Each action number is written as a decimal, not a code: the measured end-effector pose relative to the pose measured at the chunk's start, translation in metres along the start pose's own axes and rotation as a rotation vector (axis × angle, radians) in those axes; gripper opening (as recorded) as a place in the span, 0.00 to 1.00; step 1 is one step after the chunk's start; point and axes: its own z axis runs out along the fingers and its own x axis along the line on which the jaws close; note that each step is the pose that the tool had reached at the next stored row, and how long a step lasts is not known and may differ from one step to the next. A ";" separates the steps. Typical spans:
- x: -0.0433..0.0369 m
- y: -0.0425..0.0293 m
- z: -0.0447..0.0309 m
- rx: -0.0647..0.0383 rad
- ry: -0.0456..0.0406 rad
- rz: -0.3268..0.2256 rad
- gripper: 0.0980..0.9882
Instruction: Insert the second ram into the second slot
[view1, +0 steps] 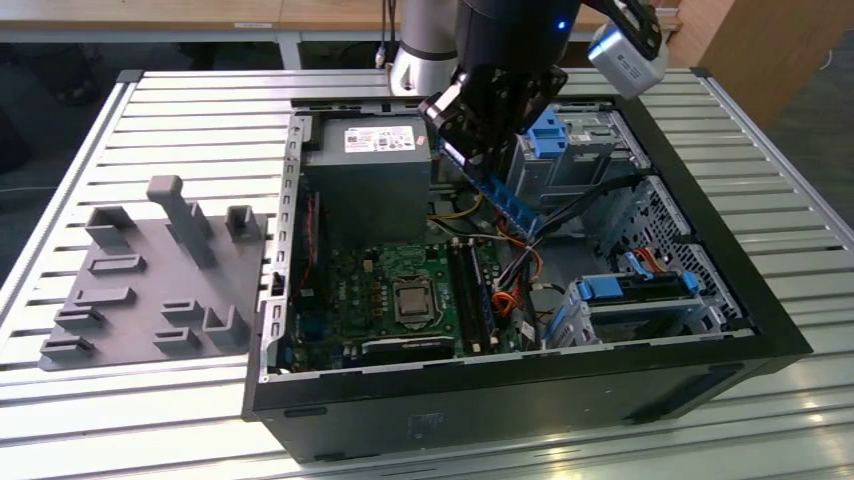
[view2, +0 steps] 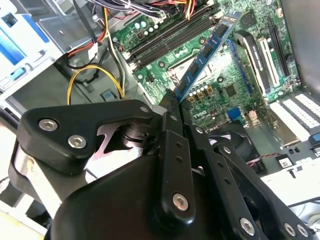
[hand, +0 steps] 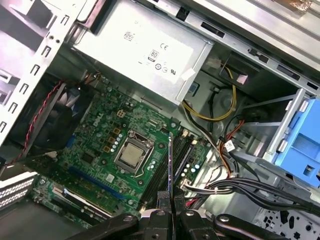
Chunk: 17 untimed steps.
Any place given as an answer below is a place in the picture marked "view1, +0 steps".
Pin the grey metal disk bay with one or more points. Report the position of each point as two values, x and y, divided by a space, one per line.
641 315

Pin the grey power supply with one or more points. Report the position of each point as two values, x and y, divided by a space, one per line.
367 195

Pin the black graphics card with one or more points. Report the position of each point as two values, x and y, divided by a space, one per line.
407 346

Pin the wooden cabinet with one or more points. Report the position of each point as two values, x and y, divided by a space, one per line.
754 50

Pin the blue RAM stick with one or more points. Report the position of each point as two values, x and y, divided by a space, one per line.
510 201

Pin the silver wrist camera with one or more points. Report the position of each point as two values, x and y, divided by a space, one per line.
627 62

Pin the blue drive carrier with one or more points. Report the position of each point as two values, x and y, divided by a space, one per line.
546 142

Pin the grey metal drive cage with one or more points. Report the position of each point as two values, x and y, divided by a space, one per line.
587 165

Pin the black PC case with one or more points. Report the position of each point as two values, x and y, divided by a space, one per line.
467 410

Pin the black RAM slot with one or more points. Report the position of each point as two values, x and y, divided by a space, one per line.
463 295

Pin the hard disk in blue carrier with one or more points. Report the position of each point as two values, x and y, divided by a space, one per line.
603 289

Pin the dark RAM stick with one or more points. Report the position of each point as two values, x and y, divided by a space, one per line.
485 300

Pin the green motherboard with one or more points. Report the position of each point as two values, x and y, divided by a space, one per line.
354 300

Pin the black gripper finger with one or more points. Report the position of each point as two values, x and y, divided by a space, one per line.
550 92
450 120

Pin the silver CPU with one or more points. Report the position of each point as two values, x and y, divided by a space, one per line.
413 302

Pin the grey parts rack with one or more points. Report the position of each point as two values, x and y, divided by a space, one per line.
154 280

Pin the wooden desk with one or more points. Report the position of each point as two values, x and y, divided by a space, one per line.
200 12

